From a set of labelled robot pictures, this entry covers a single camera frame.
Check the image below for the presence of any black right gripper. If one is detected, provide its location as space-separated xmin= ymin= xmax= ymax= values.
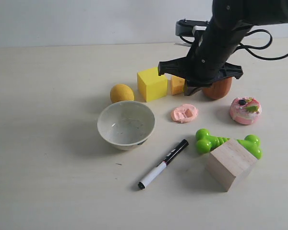
xmin=157 ymin=23 xmax=244 ymax=96

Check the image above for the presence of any green plastic bone toy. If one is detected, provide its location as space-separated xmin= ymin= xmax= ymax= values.
xmin=195 ymin=128 xmax=263 ymax=160

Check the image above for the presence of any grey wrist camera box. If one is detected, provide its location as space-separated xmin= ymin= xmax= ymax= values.
xmin=175 ymin=19 xmax=209 ymax=37

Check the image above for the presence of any black white marker pen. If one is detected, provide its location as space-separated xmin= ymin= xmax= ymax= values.
xmin=137 ymin=139 xmax=189 ymax=190

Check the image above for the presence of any small pink squishy toy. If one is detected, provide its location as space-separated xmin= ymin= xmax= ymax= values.
xmin=170 ymin=104 xmax=199 ymax=123

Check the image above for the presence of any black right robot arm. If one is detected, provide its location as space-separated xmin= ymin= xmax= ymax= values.
xmin=158 ymin=0 xmax=288 ymax=96

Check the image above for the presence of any yellow foam cube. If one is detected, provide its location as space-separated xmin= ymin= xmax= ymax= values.
xmin=137 ymin=67 xmax=168 ymax=102

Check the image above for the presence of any orange cheese wedge toy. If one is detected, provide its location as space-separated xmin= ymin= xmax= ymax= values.
xmin=170 ymin=75 xmax=185 ymax=95

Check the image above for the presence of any pink frosted donut toy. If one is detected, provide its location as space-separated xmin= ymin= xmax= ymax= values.
xmin=229 ymin=97 xmax=262 ymax=125

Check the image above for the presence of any light wooden cube block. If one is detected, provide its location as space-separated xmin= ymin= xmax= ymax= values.
xmin=205 ymin=139 xmax=257 ymax=192

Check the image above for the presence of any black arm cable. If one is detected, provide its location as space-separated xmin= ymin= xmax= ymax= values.
xmin=239 ymin=29 xmax=288 ymax=61

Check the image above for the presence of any brown wooden cup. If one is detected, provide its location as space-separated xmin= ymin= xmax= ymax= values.
xmin=202 ymin=77 xmax=232 ymax=100

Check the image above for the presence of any yellow lemon toy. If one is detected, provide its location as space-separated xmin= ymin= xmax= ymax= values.
xmin=110 ymin=84 xmax=135 ymax=103

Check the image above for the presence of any white ceramic bowl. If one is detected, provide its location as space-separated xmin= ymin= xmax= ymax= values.
xmin=97 ymin=101 xmax=156 ymax=151

